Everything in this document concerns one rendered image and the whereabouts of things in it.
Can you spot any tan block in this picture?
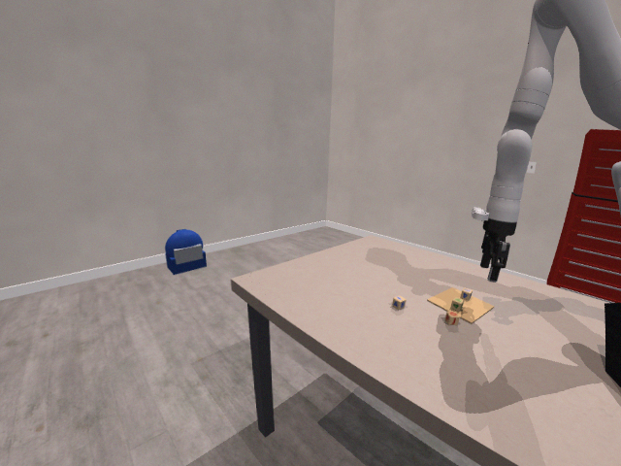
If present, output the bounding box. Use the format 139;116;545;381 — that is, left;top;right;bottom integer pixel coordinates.
450;297;464;312
445;312;460;325
392;296;406;310
460;288;473;301

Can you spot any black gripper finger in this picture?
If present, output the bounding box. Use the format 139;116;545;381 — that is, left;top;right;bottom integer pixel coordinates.
480;231;491;268
488;240;510;283

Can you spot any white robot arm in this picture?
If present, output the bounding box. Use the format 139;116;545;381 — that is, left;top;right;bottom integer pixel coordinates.
472;0;621;222

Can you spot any tan square mat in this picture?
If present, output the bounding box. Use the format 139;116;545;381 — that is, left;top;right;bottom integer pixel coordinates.
427;287;495;324

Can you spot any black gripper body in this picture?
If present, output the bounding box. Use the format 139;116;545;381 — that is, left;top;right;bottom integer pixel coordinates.
483;218;517;253

